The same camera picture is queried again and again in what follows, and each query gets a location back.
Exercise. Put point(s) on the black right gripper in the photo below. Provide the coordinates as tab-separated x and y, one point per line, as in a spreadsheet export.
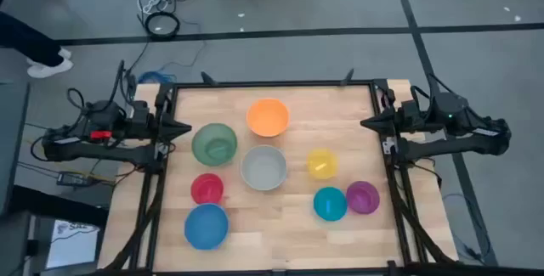
408	119

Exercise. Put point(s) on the small yellow plastic bowl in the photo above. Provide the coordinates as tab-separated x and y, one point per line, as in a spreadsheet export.
322	164

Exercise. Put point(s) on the person's white shoe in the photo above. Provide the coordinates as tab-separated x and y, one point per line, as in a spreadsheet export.
65	53
49	69

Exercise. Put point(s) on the large grey plastic bowl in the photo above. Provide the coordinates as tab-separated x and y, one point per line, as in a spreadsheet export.
263	167

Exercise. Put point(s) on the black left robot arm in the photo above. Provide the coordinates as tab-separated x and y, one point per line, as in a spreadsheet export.
106	153

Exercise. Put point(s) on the black aluminium table frame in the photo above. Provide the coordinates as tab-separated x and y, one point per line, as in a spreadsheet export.
276	84

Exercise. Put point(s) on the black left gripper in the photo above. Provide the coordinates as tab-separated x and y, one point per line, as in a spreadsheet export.
144	128

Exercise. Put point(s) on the black power adapter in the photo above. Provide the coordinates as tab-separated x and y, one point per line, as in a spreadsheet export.
73	178

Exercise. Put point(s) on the large orange plastic bowl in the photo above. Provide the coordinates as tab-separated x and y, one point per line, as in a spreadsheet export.
268	117

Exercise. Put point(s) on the red tag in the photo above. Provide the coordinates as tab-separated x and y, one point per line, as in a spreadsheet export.
100	134

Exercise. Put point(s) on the person's leg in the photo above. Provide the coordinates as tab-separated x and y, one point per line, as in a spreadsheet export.
25	40

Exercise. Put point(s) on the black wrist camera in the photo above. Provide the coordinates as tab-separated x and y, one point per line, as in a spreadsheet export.
410	106
140	111

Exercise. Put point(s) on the silver mounting bracket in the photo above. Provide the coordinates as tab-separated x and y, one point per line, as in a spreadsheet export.
389	145

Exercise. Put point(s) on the small purple plastic bowl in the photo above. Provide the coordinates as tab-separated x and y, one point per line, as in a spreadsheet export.
362	197

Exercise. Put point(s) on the grey cabinet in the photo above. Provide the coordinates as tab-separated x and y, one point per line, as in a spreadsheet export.
10	148

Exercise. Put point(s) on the small teal plastic bowl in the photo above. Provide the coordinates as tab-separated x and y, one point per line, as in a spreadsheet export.
330	204

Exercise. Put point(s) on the small red plastic bowl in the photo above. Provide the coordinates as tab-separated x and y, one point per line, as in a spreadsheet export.
207	188

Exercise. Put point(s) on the large green plastic bowl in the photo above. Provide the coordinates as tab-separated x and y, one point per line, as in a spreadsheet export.
214	144

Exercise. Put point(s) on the white screen with logo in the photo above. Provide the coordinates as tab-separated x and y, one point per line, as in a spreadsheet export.
72	246

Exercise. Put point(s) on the black desk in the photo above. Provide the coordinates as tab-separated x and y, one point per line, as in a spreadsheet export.
59	204

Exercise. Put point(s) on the large blue plastic bowl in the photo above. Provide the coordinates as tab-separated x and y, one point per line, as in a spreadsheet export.
206	226

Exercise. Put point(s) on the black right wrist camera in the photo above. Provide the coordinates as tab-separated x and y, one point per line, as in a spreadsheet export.
410	106

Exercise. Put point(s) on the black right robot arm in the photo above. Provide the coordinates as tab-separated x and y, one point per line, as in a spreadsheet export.
446	146

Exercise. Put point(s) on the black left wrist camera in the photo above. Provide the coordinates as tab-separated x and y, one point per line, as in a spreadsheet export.
140	111

